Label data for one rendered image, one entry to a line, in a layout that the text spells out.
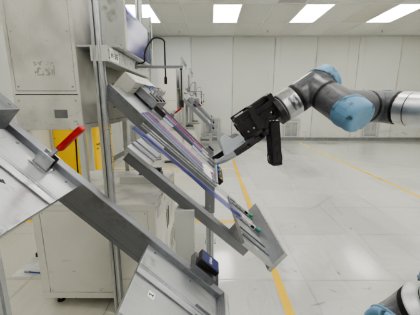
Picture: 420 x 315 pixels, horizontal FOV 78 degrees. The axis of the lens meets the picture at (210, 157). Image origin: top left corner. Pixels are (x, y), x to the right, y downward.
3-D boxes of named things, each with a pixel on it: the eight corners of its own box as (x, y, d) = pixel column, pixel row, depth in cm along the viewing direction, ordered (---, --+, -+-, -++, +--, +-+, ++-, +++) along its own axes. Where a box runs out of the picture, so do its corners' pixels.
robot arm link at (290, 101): (295, 112, 70) (309, 112, 62) (281, 121, 70) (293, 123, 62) (282, 88, 68) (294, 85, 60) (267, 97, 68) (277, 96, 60)
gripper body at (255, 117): (227, 119, 69) (265, 93, 68) (244, 145, 70) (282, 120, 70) (231, 120, 61) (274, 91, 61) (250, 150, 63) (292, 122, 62)
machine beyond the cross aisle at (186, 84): (214, 155, 567) (214, 64, 528) (214, 164, 487) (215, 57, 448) (152, 155, 568) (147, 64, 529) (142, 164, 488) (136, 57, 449)
